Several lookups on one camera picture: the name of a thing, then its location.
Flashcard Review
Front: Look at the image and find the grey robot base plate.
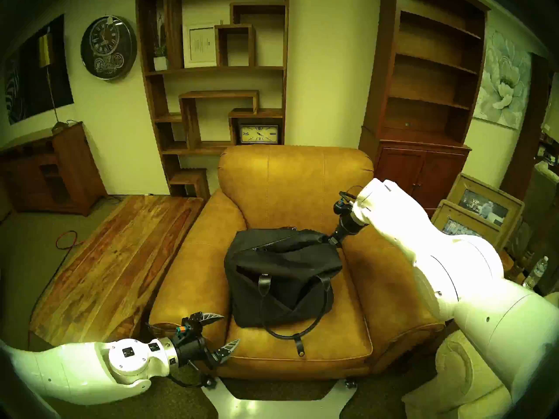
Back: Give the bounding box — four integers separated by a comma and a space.
201, 377, 358, 419

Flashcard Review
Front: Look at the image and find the beige upholstered chair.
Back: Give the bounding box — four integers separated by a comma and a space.
401, 292, 559, 419

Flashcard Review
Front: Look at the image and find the small rustic photo frame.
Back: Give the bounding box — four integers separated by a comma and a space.
431, 199, 502, 248

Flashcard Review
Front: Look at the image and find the reddish wooden sideboard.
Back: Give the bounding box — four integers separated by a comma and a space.
0, 121, 108, 217

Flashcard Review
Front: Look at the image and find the rectangular mantel clock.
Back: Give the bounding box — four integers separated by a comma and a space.
238, 124, 281, 145

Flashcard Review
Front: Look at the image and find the small potted plant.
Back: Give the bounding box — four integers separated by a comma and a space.
148, 12, 170, 72

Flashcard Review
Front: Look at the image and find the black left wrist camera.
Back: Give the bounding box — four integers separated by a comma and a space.
176, 317, 202, 337

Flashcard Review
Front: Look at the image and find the white framed certificate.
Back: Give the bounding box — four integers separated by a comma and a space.
182, 22, 221, 69

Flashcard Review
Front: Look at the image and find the black zipper handbag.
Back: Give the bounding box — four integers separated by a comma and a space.
224, 226, 343, 357

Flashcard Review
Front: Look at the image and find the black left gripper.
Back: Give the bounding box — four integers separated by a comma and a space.
175, 312, 241, 369

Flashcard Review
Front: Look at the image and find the pale flower painting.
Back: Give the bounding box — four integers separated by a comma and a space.
473, 27, 532, 130

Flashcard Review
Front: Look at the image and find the large rustic photo frame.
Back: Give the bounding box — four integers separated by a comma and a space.
446, 173, 524, 251

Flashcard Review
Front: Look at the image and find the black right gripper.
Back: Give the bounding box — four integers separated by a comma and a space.
328, 213, 365, 247

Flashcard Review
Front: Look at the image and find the turned wooden lamp base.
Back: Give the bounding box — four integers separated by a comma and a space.
502, 196, 559, 292

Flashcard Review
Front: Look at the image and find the round black wall clock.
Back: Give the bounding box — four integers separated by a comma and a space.
80, 15, 138, 80

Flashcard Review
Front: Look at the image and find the dark wooden bookcase cabinet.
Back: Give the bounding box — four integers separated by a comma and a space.
358, 0, 490, 218

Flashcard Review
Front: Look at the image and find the tan leather armchair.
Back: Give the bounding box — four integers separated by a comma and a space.
148, 144, 446, 381

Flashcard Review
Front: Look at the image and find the grey wingback chair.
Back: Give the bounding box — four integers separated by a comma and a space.
509, 161, 559, 257

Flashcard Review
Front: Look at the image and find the open wooden shelf unit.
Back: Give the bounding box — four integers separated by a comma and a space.
135, 0, 290, 200

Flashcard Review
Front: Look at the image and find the black zebra canvas picture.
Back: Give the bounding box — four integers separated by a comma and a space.
4, 14, 74, 125

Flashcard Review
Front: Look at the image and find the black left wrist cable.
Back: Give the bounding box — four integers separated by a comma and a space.
144, 321, 215, 388

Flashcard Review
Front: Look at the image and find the clear water bottle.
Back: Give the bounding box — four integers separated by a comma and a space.
522, 256, 549, 291

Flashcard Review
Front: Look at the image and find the red floor cable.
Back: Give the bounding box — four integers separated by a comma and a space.
27, 230, 86, 353

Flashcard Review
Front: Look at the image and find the wooden plank coffee table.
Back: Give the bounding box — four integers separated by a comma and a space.
28, 195, 206, 349

